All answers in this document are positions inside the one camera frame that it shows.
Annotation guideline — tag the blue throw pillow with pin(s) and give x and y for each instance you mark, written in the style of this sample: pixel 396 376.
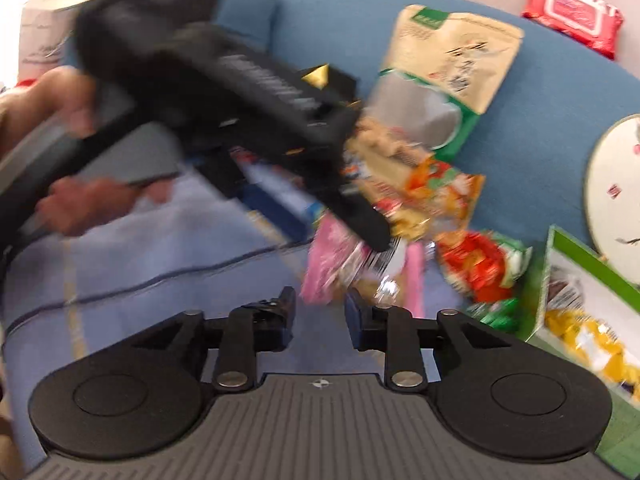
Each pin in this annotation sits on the blue throw pillow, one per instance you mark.
pixel 250 21

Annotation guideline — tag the large beige green snack bag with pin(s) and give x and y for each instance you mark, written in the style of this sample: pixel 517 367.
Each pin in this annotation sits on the large beige green snack bag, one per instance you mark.
pixel 440 73

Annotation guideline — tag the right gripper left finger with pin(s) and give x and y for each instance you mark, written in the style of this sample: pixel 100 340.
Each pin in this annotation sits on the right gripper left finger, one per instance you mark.
pixel 262 326

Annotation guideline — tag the red wet wipes pack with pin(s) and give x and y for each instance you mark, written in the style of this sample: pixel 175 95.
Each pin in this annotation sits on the red wet wipes pack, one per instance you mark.
pixel 593 23

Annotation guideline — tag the green white cardboard box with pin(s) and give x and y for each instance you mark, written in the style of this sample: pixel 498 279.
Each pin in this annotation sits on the green white cardboard box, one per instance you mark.
pixel 574 305

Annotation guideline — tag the round floral fan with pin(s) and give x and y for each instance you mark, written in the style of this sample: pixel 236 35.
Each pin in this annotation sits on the round floral fan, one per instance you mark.
pixel 612 197

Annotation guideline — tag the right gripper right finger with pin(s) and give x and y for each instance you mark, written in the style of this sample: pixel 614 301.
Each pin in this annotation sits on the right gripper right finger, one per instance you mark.
pixel 392 331

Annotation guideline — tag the red green snack packet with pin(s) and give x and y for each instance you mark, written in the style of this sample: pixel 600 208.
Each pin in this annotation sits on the red green snack packet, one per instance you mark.
pixel 482 265

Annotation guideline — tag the person's left hand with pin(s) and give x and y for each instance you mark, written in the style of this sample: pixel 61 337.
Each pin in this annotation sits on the person's left hand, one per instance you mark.
pixel 72 206

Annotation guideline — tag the pink snack packet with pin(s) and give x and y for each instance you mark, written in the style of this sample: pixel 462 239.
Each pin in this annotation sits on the pink snack packet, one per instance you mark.
pixel 339 261

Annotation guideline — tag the orange snack packet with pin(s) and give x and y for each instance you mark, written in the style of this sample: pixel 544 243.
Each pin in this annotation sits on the orange snack packet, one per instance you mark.
pixel 420 195

